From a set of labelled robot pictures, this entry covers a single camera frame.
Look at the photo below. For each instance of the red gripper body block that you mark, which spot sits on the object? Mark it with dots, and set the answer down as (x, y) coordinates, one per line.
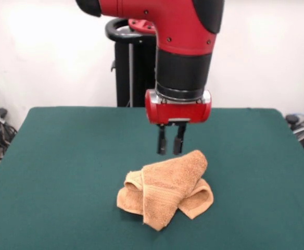
(178, 113)

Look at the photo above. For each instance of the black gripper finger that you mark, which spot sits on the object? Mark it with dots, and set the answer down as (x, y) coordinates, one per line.
(162, 143)
(178, 143)

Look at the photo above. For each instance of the tan terry towel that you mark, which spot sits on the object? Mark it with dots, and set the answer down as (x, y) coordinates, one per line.
(167, 187)

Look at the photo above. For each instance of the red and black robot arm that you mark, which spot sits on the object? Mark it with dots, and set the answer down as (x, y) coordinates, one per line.
(178, 26)

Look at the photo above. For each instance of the dark green table cloth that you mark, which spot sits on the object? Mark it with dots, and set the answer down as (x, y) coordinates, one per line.
(50, 169)

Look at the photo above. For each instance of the grey round stand base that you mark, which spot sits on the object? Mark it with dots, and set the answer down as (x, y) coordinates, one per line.
(301, 131)

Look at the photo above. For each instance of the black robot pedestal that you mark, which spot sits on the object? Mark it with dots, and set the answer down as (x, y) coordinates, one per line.
(141, 73)

